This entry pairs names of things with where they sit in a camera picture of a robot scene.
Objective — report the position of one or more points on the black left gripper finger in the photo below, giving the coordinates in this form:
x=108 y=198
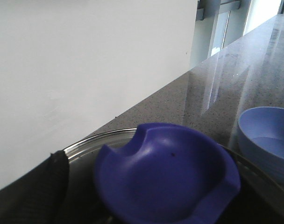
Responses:
x=36 y=197

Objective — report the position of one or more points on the glass pot lid blue knob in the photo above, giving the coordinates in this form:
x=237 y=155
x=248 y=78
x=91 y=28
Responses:
x=165 y=174

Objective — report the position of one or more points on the light blue plastic bowl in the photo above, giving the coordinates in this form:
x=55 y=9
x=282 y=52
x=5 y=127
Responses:
x=261 y=139

